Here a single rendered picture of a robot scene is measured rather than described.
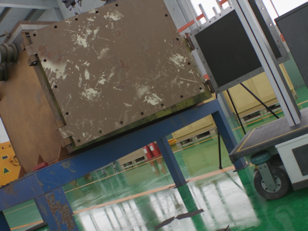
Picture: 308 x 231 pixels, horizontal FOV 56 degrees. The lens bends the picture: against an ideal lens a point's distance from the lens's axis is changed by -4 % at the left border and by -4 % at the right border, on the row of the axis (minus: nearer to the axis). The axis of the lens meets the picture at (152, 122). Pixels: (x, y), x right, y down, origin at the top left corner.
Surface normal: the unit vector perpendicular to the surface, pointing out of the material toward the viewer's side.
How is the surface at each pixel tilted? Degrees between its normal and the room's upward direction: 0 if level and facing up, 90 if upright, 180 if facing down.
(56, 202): 90
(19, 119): 90
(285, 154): 90
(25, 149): 90
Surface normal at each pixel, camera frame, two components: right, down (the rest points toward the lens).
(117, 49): 0.15, -0.11
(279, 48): -0.62, 0.25
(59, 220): 0.71, -0.34
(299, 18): -0.44, 0.16
